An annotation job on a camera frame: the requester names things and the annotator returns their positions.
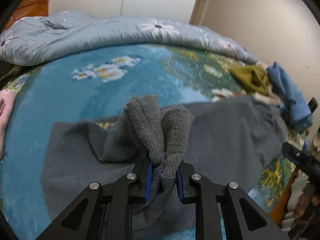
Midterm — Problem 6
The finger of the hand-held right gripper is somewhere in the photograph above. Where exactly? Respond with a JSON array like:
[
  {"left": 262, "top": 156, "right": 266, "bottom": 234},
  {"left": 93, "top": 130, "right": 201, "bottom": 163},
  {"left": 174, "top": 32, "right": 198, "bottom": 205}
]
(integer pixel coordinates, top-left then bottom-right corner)
[{"left": 282, "top": 142, "right": 317, "bottom": 167}]

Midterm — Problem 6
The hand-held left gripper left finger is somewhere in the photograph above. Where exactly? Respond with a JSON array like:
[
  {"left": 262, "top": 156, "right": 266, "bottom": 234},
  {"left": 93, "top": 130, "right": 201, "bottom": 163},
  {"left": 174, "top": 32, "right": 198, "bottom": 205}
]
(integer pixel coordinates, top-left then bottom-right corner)
[{"left": 36, "top": 159, "right": 153, "bottom": 240}]

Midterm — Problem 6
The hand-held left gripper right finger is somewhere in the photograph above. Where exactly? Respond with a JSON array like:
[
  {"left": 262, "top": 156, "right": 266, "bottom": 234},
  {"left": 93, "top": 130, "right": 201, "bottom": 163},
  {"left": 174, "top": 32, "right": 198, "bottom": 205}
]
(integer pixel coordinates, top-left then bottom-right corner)
[{"left": 175, "top": 161, "right": 289, "bottom": 240}]

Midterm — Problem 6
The grey knit sweater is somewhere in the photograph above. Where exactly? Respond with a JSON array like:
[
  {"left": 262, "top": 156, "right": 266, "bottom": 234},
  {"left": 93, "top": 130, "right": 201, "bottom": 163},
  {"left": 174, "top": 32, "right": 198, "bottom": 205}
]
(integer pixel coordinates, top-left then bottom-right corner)
[{"left": 40, "top": 94, "right": 289, "bottom": 232}]

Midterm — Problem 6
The person's right hand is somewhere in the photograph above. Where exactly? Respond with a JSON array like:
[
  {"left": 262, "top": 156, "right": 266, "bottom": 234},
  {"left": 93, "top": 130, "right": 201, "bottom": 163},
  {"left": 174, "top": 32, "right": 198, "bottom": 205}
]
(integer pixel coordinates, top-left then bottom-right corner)
[{"left": 294, "top": 182, "right": 318, "bottom": 220}]

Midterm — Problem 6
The black rectangular object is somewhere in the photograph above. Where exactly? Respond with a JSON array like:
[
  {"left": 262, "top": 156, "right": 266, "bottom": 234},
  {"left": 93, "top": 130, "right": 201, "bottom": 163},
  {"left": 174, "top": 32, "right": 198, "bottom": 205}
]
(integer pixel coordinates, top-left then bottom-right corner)
[{"left": 307, "top": 97, "right": 318, "bottom": 117}]

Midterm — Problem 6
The blue garment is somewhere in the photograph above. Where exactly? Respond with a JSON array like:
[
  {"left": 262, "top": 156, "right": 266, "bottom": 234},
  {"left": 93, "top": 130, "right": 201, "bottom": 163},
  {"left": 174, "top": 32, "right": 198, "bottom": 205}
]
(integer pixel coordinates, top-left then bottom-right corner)
[{"left": 266, "top": 61, "right": 313, "bottom": 133}]

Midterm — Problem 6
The white fuzzy garment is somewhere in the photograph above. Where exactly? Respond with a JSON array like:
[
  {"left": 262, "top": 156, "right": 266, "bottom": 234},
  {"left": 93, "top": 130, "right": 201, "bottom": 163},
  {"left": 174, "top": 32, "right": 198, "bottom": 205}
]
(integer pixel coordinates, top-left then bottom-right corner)
[{"left": 250, "top": 91, "right": 283, "bottom": 105}]

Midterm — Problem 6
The olive knit sweater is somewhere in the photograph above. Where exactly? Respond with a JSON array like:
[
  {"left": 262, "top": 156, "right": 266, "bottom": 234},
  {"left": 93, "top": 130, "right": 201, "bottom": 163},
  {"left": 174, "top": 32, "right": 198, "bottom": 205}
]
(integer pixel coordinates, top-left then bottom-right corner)
[{"left": 229, "top": 64, "right": 270, "bottom": 95}]

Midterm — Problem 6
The green floral blanket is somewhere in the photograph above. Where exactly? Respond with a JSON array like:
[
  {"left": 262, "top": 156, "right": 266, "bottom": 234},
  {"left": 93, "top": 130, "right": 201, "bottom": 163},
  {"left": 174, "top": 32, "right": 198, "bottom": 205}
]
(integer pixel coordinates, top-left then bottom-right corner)
[{"left": 0, "top": 44, "right": 308, "bottom": 240}]

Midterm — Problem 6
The light blue daisy quilt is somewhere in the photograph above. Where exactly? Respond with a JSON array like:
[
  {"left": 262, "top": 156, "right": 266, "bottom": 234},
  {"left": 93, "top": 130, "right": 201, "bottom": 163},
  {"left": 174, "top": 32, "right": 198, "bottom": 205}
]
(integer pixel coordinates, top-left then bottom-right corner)
[{"left": 0, "top": 10, "right": 258, "bottom": 67}]

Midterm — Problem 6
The pink fleece garment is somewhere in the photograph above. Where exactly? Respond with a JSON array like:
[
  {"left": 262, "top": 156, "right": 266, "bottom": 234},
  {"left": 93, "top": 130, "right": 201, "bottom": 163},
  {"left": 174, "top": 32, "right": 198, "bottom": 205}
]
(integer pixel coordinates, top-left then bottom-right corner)
[{"left": 0, "top": 90, "right": 16, "bottom": 158}]

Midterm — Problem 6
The cream door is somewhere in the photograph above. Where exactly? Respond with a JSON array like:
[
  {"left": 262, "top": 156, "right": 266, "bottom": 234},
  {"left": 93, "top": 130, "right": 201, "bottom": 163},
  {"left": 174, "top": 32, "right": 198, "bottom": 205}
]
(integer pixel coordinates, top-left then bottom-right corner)
[{"left": 189, "top": 0, "right": 213, "bottom": 27}]

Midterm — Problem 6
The white wardrobe with black stripe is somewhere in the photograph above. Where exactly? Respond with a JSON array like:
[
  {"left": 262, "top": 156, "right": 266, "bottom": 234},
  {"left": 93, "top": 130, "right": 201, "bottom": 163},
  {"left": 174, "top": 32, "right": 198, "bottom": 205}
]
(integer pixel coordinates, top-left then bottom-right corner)
[{"left": 25, "top": 0, "right": 203, "bottom": 25}]

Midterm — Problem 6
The wooden headboard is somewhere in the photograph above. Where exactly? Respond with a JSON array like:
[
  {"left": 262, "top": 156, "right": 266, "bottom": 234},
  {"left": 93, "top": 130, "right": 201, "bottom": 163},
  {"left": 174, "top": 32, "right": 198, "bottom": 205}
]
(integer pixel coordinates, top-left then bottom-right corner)
[{"left": 5, "top": 0, "right": 48, "bottom": 30}]

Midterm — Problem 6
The wooden bed frame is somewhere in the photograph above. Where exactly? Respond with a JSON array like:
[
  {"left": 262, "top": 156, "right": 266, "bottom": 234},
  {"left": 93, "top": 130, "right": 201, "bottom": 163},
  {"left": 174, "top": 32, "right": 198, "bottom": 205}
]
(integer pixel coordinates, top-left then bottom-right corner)
[{"left": 269, "top": 170, "right": 299, "bottom": 220}]

